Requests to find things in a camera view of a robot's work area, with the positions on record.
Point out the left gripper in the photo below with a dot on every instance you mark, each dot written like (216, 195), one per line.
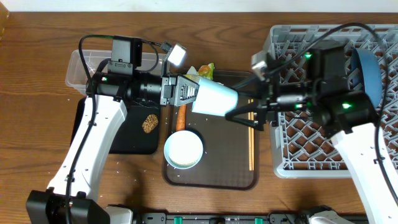
(171, 89)

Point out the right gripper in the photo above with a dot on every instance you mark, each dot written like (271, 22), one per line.
(266, 91)

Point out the small blue cup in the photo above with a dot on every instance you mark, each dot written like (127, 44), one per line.
(214, 98)

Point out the dried shiitake mushroom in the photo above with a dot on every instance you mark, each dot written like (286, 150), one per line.
(150, 123)

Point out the light blue rice bowl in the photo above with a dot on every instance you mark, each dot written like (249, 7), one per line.
(194, 139)

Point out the dark blue plate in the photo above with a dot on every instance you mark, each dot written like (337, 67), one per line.
(366, 74)

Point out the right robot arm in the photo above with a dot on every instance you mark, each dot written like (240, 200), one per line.
(348, 118)

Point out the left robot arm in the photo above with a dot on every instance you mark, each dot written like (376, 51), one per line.
(71, 196)

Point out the grey dishwasher rack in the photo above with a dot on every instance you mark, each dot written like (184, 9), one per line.
(300, 149)

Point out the black waste tray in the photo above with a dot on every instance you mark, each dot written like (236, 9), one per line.
(136, 140)

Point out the green snack wrapper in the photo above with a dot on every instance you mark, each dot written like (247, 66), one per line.
(195, 78)

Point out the white crumpled napkin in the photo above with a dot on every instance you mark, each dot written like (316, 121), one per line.
(192, 71)

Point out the orange carrot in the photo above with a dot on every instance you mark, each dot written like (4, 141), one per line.
(181, 117)

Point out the orange snack wrapper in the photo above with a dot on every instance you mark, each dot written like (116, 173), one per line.
(206, 71)

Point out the cooked white rice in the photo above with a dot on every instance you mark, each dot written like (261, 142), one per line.
(182, 152)

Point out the brown serving tray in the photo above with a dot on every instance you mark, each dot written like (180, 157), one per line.
(225, 160)

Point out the clear plastic bin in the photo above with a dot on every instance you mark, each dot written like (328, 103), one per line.
(76, 76)

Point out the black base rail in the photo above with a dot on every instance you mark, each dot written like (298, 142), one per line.
(272, 218)

